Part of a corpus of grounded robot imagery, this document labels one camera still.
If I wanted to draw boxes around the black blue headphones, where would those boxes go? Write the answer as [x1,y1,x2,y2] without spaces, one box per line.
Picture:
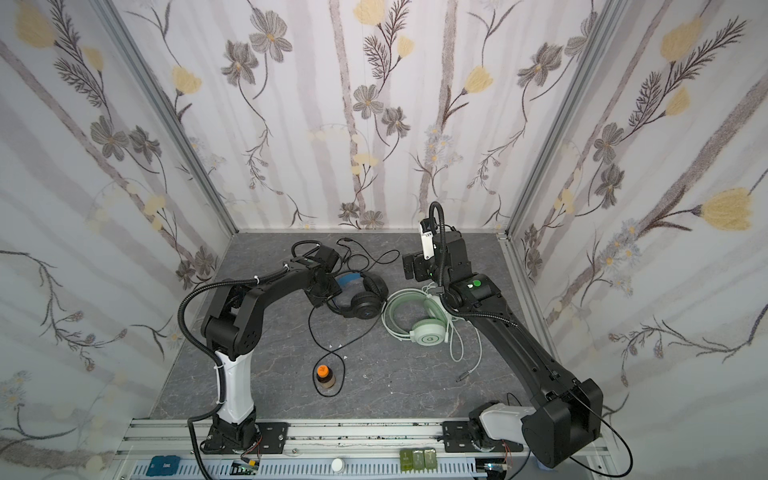
[328,272,390,320]

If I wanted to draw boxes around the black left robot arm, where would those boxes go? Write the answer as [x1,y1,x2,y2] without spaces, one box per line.
[201,244,341,449]

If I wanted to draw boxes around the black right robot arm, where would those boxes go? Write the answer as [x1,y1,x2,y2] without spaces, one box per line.
[403,231,603,468]

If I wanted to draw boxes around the mint green headphones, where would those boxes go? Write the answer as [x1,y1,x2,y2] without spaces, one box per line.
[381,288,451,347]

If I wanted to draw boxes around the small orange cap bottle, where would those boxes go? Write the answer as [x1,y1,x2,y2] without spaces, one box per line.
[315,364,336,390]

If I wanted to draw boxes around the left corner aluminium profile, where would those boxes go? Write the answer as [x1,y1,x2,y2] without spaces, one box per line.
[89,0,239,236]

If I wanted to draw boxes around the corner aluminium profile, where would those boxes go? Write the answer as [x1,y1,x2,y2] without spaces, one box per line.
[504,0,629,237]
[89,0,239,236]

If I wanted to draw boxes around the white round cap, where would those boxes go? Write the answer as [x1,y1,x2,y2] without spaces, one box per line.
[331,458,346,474]

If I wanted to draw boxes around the black corrugated left conduit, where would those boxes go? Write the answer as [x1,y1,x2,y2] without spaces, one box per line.
[177,281,256,468]

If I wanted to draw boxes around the right corner aluminium profile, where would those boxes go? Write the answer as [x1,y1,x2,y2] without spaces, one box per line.
[504,0,629,237]

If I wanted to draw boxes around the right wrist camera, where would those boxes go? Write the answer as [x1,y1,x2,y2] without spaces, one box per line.
[419,218,436,260]

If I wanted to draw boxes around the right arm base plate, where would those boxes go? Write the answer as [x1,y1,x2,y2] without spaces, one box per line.
[438,420,524,454]

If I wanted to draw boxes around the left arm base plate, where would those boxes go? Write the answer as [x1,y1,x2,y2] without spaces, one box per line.
[200,422,289,455]

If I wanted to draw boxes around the aluminium mounting rail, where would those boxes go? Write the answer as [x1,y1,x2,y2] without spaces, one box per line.
[105,419,618,479]

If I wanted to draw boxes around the blue box on rail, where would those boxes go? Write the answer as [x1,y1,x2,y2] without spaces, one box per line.
[145,455,181,477]

